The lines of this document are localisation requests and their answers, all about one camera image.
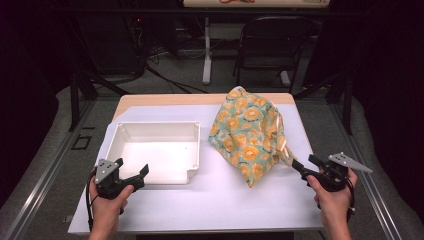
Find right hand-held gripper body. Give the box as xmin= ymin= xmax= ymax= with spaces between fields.
xmin=305 ymin=151 xmax=374 ymax=193

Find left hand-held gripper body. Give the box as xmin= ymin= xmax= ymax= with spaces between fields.
xmin=94 ymin=158 xmax=146 ymax=201

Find orange flower patterned cloth bag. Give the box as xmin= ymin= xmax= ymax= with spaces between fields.
xmin=208 ymin=85 xmax=296 ymax=189

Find person's left hand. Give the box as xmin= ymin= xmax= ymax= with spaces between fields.
xmin=88 ymin=180 xmax=135 ymax=235

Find person's right hand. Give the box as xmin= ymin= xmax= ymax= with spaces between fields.
xmin=306 ymin=168 xmax=359 ymax=231

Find white plastic box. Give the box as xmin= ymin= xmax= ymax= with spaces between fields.
xmin=105 ymin=120 xmax=202 ymax=186

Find black metal stand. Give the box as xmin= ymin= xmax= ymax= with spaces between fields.
xmin=292 ymin=70 xmax=355 ymax=136
xmin=67 ymin=64 xmax=130 ymax=132

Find white table mat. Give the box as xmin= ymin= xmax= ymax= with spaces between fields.
xmin=67 ymin=103 xmax=326 ymax=235

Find dark equipment case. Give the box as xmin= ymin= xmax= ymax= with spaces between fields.
xmin=75 ymin=13 xmax=148 ymax=77

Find black folding chair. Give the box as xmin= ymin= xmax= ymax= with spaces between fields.
xmin=232 ymin=15 xmax=322 ymax=95

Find white desk with legs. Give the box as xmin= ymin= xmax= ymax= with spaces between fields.
xmin=182 ymin=0 xmax=332 ymax=86

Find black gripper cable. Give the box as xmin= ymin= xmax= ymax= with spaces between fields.
xmin=345 ymin=168 xmax=357 ymax=223
xmin=85 ymin=169 xmax=98 ymax=232

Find aluminium rail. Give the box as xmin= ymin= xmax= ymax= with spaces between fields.
xmin=0 ymin=99 xmax=98 ymax=240
xmin=327 ymin=102 xmax=403 ymax=240

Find black floor cables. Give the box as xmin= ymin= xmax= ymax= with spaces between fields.
xmin=145 ymin=46 xmax=210 ymax=95

